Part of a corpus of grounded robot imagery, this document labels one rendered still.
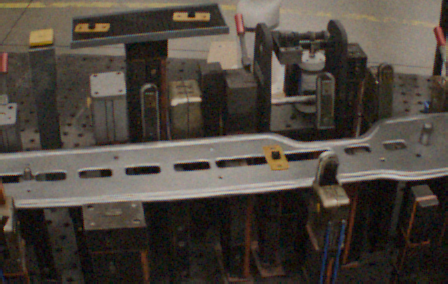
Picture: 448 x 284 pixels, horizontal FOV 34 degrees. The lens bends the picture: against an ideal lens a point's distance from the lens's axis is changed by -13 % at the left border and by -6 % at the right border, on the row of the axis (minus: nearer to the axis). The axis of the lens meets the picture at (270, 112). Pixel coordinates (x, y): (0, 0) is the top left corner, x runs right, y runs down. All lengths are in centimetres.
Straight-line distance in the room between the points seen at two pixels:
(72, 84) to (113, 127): 84
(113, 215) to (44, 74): 50
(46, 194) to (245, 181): 41
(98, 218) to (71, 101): 102
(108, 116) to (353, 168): 51
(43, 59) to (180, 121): 37
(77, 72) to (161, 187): 109
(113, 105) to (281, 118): 41
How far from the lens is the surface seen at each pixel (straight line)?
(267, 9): 213
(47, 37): 178
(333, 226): 149
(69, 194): 154
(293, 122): 181
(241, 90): 171
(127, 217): 143
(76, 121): 231
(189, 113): 167
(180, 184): 155
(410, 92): 252
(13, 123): 167
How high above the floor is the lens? 194
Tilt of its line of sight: 32 degrees down
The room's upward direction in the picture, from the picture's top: 4 degrees clockwise
